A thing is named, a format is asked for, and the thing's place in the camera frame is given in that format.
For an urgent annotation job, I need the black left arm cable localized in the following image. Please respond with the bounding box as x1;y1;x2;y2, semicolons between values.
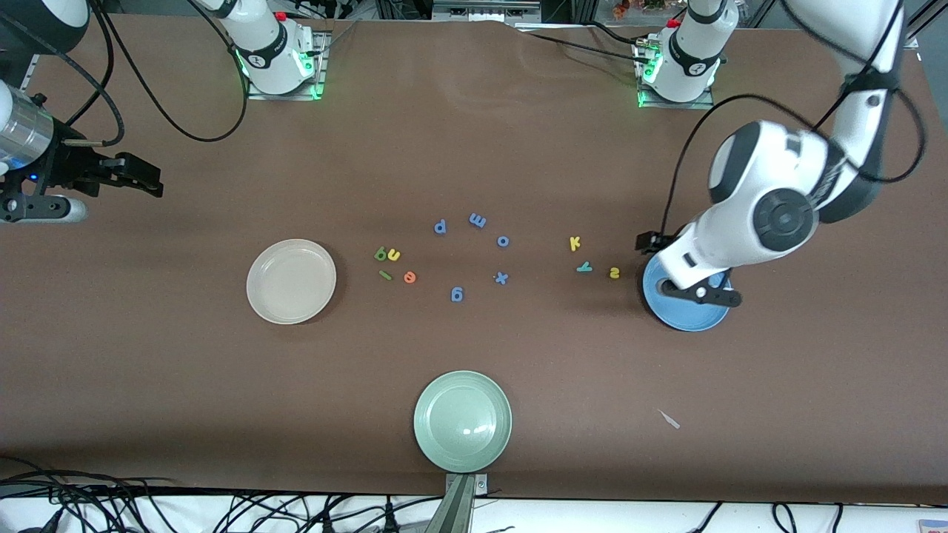
661;0;927;239

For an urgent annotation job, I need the black cable tangle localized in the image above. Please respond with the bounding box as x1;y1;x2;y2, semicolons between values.
0;455;445;533

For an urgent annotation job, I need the black cable on table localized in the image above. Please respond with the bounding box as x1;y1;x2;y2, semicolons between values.
518;21;652;64

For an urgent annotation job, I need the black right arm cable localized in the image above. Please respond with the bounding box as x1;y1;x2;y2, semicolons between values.
63;0;250;145

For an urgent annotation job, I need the grey metal camera bracket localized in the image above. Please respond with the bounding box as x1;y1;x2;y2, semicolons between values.
426;474;490;533

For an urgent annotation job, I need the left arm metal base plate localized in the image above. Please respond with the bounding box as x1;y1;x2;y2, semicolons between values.
637;37;716;110

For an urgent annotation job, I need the green round plate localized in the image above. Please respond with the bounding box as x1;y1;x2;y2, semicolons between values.
413;370;513;474

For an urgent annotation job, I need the beige round plate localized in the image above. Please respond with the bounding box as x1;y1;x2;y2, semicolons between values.
246;238;338;326

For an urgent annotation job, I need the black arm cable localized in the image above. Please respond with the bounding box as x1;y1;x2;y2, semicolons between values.
661;0;927;239
63;0;250;145

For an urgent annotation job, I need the grey metal box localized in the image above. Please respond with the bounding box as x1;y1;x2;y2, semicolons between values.
433;0;543;21

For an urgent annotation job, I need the blue round plate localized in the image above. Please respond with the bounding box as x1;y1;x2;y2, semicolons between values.
641;252;733;332

